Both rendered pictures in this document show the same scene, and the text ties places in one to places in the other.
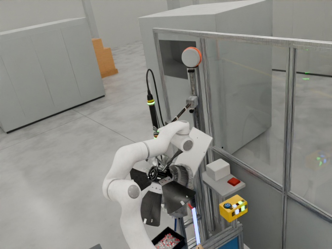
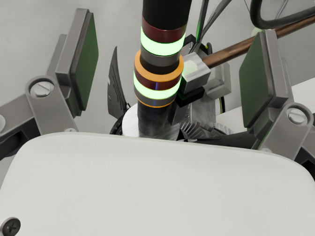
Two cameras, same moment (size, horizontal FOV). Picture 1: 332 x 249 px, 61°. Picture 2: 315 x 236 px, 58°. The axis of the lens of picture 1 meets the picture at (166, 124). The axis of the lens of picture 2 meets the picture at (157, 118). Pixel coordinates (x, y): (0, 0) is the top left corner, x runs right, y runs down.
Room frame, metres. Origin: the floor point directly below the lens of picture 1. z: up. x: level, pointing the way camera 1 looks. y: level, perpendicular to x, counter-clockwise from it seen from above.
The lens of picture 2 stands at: (1.50, 0.00, 1.75)
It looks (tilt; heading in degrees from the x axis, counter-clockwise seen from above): 59 degrees down; 21
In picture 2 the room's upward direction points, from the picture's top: 9 degrees clockwise
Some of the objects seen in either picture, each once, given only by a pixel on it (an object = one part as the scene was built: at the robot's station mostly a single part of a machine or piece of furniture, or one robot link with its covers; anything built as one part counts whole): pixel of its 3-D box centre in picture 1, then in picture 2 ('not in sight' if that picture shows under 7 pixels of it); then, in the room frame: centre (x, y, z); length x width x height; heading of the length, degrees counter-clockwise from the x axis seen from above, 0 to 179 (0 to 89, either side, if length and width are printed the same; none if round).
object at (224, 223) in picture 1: (223, 217); not in sight; (1.99, -0.38, 0.42); 0.04 x 0.04 x 0.83; 25
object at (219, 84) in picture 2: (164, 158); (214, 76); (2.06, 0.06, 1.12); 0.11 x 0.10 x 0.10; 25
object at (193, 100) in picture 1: (192, 102); not in sight; (2.19, -0.25, 1.53); 0.10 x 0.07 x 0.08; 150
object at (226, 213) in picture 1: (233, 208); not in sight; (1.45, -0.35, 1.02); 0.16 x 0.10 x 0.11; 115
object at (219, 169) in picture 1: (217, 168); not in sight; (2.07, -0.38, 0.92); 0.17 x 0.16 x 0.11; 115
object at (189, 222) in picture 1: (191, 221); not in sight; (1.87, -0.07, 0.56); 0.19 x 0.04 x 0.04; 115
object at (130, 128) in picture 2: not in sight; (161, 104); (1.66, 0.06, 1.49); 0.09 x 0.07 x 0.10; 150
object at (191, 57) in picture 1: (191, 57); not in sight; (2.27, -0.29, 1.88); 0.17 x 0.15 x 0.16; 25
